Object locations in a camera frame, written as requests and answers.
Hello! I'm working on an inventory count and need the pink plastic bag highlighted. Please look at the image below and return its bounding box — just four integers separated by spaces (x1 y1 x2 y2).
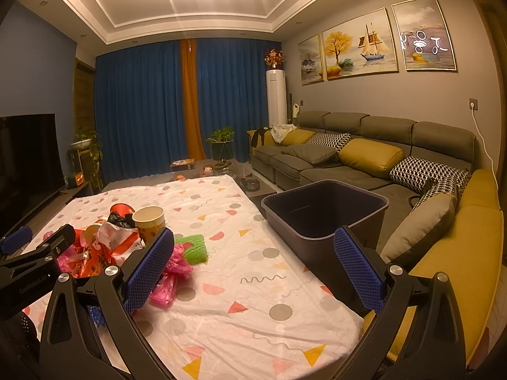
58 242 117 278
149 244 193 308

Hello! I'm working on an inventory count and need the red paper cup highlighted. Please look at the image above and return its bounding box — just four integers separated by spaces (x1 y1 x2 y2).
110 202 135 217

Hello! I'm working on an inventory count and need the black plastic bag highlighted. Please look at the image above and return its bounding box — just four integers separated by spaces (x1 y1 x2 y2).
107 212 137 229

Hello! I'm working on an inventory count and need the yellow paper cup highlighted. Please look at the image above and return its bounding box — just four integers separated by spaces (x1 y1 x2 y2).
132 206 165 244

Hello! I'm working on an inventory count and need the green foam mesh sleeve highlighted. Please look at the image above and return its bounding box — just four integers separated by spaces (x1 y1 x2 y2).
175 234 208 265

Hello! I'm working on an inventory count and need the orange white paper bowl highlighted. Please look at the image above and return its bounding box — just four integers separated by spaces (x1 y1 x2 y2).
80 223 101 245

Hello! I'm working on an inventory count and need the dark grey trash bin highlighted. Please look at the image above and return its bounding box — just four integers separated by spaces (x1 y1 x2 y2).
261 180 389 314

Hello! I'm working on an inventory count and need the grey tv cabinet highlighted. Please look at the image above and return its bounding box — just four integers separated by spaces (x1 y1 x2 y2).
2 182 93 237

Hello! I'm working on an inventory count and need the black flat television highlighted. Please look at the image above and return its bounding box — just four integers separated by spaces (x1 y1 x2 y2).
1 113 64 235

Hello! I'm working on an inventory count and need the mustard yellow sofa chaise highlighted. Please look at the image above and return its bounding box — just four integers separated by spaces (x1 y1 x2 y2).
362 167 504 366

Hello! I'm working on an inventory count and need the trailing plant on stand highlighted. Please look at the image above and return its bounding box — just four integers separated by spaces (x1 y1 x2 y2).
70 127 104 193

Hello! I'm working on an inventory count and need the large grey front cushion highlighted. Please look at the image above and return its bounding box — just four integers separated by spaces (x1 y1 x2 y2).
381 194 457 271

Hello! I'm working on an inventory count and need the blue curtain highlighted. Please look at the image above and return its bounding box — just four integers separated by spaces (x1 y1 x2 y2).
94 38 282 182

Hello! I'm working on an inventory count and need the patterned white table cloth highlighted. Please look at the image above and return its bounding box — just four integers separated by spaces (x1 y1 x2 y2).
33 176 363 379

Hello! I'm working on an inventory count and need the near patterned cushion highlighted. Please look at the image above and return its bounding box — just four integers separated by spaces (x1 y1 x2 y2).
389 156 471 209

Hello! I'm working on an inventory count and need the grey sectional sofa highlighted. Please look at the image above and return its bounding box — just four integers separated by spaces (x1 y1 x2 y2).
247 111 477 250

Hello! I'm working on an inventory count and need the yellow sofa cushion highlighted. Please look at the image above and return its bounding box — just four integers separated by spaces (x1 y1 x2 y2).
338 138 405 179

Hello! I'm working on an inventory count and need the grey sofa cushion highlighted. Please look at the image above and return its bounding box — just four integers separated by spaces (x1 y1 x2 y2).
282 143 337 166

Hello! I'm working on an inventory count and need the black white patterned cushion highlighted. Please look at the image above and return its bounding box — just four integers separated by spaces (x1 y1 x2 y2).
308 133 351 157

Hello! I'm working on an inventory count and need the potted green floor plant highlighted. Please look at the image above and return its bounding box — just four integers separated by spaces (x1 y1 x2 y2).
206 126 234 161

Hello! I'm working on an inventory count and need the far yellow cushion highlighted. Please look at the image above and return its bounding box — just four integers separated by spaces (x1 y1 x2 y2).
281 129 315 147

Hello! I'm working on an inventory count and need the orange curtain strip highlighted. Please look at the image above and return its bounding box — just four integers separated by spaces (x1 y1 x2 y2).
180 40 206 161

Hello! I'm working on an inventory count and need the white cloth on sofa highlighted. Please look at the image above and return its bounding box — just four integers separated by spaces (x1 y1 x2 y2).
270 123 297 144

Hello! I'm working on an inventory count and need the white standing air conditioner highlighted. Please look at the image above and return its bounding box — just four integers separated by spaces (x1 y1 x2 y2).
266 70 287 127

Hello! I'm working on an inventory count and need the right framed painting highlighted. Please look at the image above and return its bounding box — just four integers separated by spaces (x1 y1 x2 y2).
391 0 457 72

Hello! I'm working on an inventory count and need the sailing ship painting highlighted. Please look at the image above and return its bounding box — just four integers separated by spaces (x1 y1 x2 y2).
321 8 399 80

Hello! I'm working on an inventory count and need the left small landscape painting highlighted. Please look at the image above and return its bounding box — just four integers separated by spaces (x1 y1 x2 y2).
298 35 324 86

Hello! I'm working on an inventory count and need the flower arrangement on conditioner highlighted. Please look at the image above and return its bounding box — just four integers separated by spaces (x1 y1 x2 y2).
264 48 284 70

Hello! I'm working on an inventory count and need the wall socket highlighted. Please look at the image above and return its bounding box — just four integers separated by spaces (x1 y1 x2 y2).
469 98 478 111

